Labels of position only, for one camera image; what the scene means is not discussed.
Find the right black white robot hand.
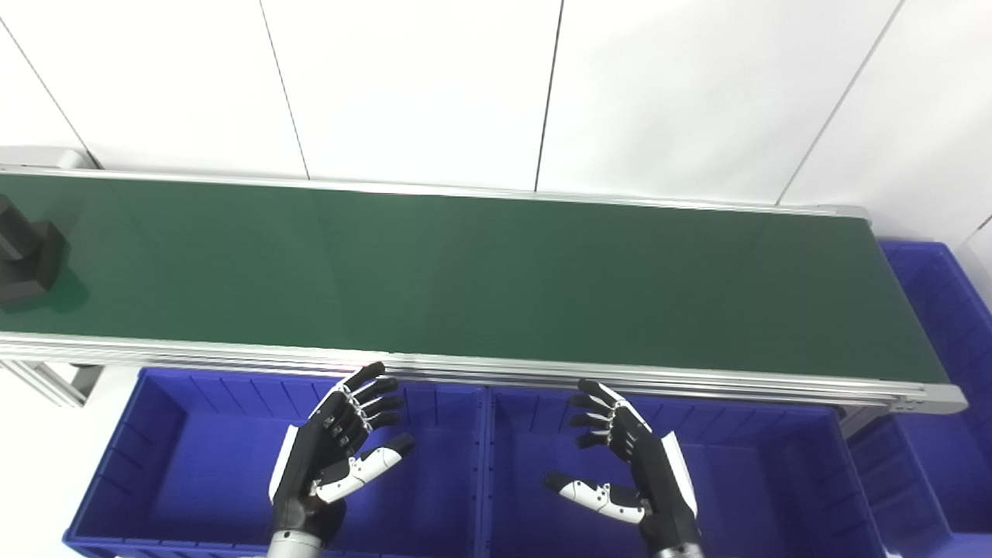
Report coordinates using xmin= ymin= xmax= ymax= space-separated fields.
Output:
xmin=542 ymin=378 xmax=703 ymax=553

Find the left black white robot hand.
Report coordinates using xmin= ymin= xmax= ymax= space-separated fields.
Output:
xmin=267 ymin=361 xmax=416 ymax=539

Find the black cylinder block part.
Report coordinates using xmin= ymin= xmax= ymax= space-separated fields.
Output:
xmin=0 ymin=194 xmax=67 ymax=304

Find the blue plastic bin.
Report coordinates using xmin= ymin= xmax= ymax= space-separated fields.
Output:
xmin=480 ymin=385 xmax=889 ymax=558
xmin=845 ymin=240 xmax=992 ymax=558
xmin=64 ymin=367 xmax=489 ymax=558

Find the aluminium conveyor leg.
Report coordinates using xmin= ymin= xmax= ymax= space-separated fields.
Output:
xmin=0 ymin=360 xmax=105 ymax=408
xmin=837 ymin=403 xmax=894 ymax=439

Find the green conveyor belt aluminium frame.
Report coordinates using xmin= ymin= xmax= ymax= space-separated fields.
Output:
xmin=0 ymin=146 xmax=969 ymax=416

